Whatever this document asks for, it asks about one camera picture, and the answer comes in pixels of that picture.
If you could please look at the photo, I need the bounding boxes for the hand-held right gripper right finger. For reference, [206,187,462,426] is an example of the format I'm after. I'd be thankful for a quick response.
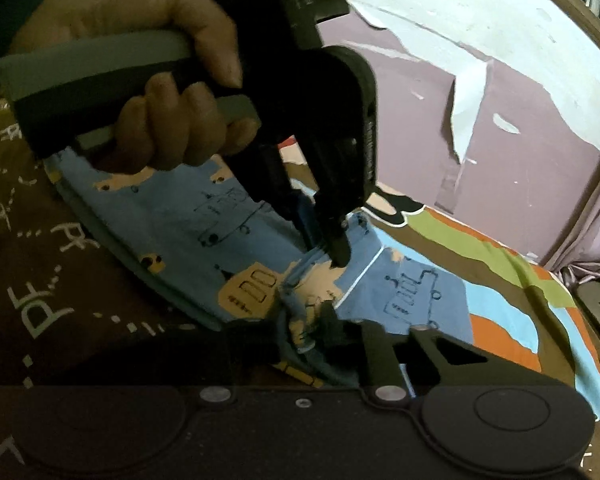
[320,307,568,408]

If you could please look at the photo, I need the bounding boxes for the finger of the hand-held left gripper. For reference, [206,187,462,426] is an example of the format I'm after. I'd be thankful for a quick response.
[252,144,315,255]
[305,135,377,269]

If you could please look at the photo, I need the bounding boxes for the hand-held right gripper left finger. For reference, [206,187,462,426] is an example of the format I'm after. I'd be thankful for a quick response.
[42,317,291,408]

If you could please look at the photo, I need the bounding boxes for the blue car print pants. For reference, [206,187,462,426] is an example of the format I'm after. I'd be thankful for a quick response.
[45,147,473,391]

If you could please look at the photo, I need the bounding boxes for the person's left forearm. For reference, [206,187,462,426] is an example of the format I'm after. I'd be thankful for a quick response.
[0,0,107,88]

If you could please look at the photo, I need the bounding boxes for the person's left hand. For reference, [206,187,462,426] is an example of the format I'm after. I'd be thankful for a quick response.
[10,0,262,172]

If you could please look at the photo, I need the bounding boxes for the brown printed blanket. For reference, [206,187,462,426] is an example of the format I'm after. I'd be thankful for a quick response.
[0,85,600,480]

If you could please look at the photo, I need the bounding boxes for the pink satin curtain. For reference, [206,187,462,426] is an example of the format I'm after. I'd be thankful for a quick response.
[540,145,600,281]

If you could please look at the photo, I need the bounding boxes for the wooden frame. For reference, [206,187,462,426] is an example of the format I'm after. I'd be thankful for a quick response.
[495,0,600,73]

